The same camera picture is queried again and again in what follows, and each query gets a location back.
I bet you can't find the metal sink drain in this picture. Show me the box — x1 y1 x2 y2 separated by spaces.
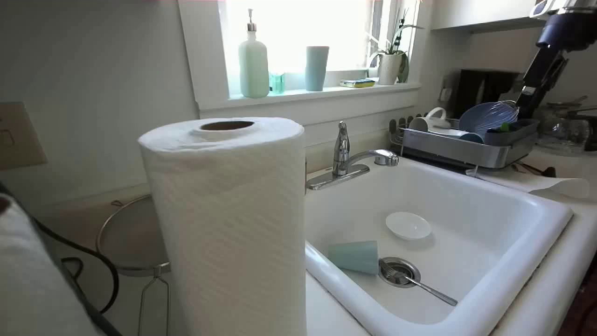
378 255 424 289

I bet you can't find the white pot with plant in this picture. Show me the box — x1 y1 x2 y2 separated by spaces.
366 14 426 85

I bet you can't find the small green glass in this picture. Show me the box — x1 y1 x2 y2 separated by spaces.
267 70 288 96

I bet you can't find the flat sponge dish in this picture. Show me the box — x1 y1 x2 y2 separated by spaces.
340 76 381 89

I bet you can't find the chrome sink faucet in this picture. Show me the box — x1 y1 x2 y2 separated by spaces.
305 119 402 192

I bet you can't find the clear glass jar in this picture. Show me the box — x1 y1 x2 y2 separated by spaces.
538 100 594 154

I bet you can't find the grey dish rack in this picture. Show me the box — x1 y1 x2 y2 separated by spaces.
389 113 542 171

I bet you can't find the small white round lid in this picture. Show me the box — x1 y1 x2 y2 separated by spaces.
385 208 435 242

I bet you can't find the white cloth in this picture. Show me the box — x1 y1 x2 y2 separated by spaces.
0 192 105 336

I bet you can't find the black cable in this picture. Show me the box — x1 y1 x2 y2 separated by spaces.
0 182 124 336

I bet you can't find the pale green soap bottle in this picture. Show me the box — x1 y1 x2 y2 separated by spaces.
238 7 271 100

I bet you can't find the metal spoon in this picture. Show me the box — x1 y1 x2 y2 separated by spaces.
398 266 460 307

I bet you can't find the white wall cabinet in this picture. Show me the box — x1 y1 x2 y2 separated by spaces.
430 0 562 33

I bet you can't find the beige wall outlet plate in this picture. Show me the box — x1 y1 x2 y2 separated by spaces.
0 100 49 171

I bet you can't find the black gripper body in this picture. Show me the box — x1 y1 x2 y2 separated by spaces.
516 48 570 121

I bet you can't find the white ceramic mug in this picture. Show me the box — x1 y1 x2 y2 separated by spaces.
424 104 456 130

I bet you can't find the white paper towel roll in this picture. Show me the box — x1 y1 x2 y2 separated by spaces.
137 115 309 336

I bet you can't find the white drying mat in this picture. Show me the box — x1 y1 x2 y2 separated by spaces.
469 164 594 201

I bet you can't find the dark countertop appliance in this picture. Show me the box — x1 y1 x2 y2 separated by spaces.
445 67 525 119

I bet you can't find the white window frame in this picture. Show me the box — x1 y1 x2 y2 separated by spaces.
176 0 437 119

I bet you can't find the blue plate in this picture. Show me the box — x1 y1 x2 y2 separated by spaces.
458 98 519 139

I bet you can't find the white ceramic sink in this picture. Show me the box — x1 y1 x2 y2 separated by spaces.
305 154 575 336

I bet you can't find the round wire mesh strainer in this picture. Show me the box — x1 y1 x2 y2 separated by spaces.
94 192 174 336

